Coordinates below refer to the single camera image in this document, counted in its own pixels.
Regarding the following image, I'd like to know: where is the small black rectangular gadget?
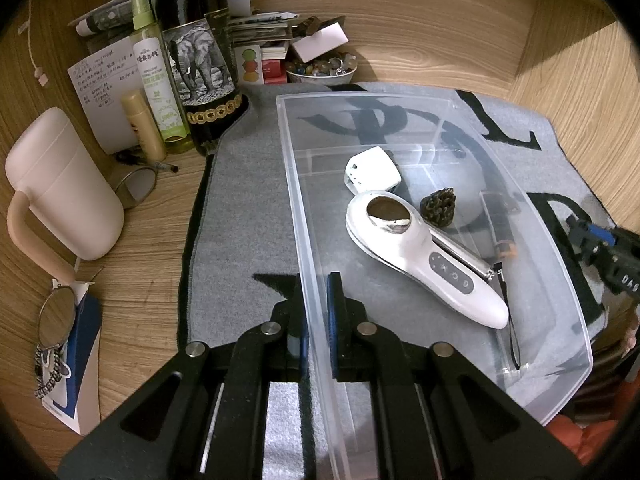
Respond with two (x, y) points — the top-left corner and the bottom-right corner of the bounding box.
(480, 189), (517, 261)

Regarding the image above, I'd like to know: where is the dark pine cone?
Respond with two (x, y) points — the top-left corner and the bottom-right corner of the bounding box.
(421, 186), (457, 231)

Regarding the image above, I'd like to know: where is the orange cloth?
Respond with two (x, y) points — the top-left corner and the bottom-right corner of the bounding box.
(550, 412), (621, 480)

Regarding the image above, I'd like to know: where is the yellow tube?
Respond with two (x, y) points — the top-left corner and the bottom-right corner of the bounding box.
(120, 90), (167, 162)

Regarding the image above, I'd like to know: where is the handwritten paper note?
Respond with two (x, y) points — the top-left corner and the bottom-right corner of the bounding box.
(67, 42), (146, 155)

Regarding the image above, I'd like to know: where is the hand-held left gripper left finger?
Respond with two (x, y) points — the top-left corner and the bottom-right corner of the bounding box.
(57, 272), (313, 480)

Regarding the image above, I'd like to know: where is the white grey tube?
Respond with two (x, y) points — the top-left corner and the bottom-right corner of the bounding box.
(75, 0), (138, 36)

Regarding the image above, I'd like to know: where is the black pen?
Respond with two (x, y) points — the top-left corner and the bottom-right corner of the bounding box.
(116, 151), (179, 173)

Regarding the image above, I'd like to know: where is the blue and white box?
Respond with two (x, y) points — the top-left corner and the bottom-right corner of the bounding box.
(40, 292), (103, 436)

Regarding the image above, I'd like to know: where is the white handheld massager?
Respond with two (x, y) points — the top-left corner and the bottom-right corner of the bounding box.
(345, 190), (510, 330)

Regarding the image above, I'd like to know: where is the clear plastic storage box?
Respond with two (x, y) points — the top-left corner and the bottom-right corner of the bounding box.
(276, 82), (594, 427)

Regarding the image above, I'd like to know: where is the white bowl of trinkets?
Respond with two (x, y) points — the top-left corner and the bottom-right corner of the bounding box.
(286, 52), (358, 86)

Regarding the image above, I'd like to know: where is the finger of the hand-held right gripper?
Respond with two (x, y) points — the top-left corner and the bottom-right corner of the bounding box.
(565, 214), (618, 263)

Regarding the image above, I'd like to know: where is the stack of cards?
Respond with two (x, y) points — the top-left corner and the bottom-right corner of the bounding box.
(227, 10), (301, 61)

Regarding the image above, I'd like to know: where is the beaded bracelet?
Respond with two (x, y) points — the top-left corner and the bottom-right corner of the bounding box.
(32, 342), (73, 401)

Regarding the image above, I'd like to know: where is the small white plastic device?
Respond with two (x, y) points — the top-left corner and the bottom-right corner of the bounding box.
(344, 146), (402, 195)

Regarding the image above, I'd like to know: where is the fruit print carton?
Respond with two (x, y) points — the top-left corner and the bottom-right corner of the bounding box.
(235, 45), (265, 84)

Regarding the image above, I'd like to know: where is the white charging cable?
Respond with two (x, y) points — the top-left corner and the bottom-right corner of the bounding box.
(20, 20), (48, 86)

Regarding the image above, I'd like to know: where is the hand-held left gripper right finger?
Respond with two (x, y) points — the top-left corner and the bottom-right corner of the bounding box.
(312, 271), (583, 480)

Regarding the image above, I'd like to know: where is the dark wine bottle elephant label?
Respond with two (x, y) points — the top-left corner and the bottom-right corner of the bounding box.
(154, 0), (251, 157)

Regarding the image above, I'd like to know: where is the pink jug with handle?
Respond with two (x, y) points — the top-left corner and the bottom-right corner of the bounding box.
(5, 106), (125, 281)

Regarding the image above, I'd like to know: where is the silver metal tool with strap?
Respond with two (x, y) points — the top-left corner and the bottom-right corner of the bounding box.
(432, 232), (522, 368)

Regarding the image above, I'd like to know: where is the round wire-rim mirror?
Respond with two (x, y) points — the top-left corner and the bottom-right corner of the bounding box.
(37, 285), (78, 350)
(114, 167), (160, 211)

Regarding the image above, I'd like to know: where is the small red box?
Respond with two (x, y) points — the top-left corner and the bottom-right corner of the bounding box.
(261, 58), (288, 84)

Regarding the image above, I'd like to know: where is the green spray bottle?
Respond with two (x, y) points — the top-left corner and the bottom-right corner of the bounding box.
(130, 0), (197, 155)

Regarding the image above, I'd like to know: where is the grey lettered mat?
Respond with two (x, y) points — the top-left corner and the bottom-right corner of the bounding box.
(177, 80), (618, 361)

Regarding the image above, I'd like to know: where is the small white card box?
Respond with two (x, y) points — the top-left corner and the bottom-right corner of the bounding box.
(291, 22), (349, 63)

